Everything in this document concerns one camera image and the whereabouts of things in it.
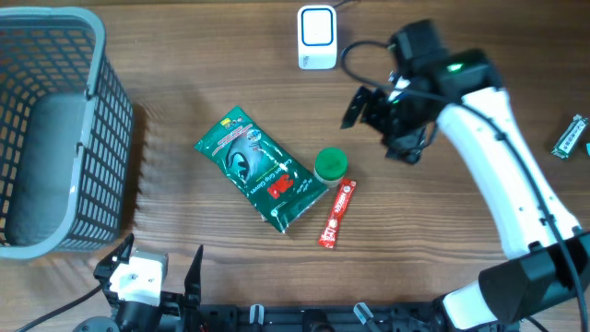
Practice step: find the green 3M gloves package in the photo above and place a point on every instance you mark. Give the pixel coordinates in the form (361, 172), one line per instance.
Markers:
(279, 187)

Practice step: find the grey plastic shopping basket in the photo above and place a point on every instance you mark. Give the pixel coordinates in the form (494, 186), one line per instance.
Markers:
(66, 132)

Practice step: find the red Nestle stick sachet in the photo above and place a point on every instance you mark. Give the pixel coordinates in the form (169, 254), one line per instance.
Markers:
(345, 191)

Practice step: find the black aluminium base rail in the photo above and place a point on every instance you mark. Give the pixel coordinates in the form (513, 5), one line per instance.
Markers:
(322, 318)

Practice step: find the white barcode scanner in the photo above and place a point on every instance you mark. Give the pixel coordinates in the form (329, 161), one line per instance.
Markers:
(317, 37)

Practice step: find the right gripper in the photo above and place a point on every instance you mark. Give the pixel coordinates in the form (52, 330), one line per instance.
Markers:
(409, 145)

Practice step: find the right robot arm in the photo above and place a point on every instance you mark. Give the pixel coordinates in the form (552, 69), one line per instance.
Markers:
(461, 95)

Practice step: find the green lid plastic jar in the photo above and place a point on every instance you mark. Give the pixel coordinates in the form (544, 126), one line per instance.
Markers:
(330, 167)

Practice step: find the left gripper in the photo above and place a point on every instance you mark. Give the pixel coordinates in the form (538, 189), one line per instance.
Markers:
(172, 303)

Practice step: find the green white candy bar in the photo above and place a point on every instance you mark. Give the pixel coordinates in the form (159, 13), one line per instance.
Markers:
(569, 139)

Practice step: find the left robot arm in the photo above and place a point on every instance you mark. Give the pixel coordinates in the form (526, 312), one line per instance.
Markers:
(132, 316)

